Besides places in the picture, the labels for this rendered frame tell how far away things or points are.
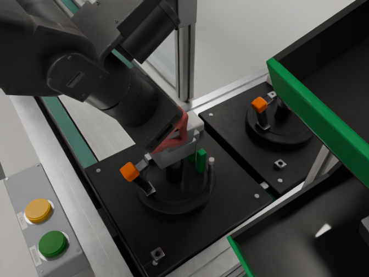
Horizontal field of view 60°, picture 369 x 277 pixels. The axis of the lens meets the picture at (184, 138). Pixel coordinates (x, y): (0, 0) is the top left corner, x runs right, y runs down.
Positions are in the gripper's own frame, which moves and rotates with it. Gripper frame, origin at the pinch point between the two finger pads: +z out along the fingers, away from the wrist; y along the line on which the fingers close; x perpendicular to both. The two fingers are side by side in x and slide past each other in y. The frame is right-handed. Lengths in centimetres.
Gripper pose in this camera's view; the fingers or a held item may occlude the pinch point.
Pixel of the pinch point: (172, 129)
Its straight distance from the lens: 47.1
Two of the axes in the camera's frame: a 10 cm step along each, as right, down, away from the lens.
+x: -6.8, 7.2, 0.9
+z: 4.3, 3.1, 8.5
